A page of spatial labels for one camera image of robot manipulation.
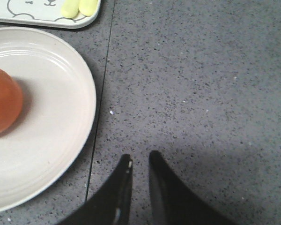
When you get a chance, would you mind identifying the beige round plate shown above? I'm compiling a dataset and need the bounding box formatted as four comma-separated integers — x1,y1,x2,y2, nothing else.
0,27,96,212

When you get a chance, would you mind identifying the white bear-print tray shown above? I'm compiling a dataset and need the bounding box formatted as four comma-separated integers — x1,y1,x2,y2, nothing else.
0,0,101,30

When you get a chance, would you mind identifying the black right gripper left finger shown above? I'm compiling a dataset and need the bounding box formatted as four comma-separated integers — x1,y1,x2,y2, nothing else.
59,154,133,225

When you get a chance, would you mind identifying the yellow plastic fork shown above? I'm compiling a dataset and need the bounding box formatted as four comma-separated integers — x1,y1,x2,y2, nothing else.
79,0,97,16

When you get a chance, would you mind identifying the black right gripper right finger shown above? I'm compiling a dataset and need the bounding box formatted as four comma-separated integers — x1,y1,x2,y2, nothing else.
149,150,234,225

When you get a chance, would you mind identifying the orange mandarin fruit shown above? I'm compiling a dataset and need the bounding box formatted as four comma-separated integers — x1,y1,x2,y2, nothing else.
0,69,23,133

